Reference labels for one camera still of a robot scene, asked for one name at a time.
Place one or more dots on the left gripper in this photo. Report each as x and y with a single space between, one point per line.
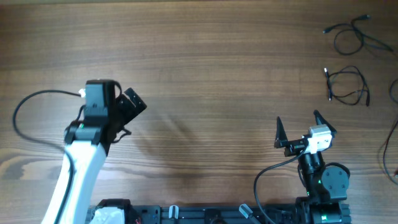
130 111

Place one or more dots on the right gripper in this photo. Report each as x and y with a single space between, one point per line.
282 141

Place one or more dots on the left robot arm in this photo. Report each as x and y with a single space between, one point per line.
87 143

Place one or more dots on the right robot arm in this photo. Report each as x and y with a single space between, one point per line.
326 184

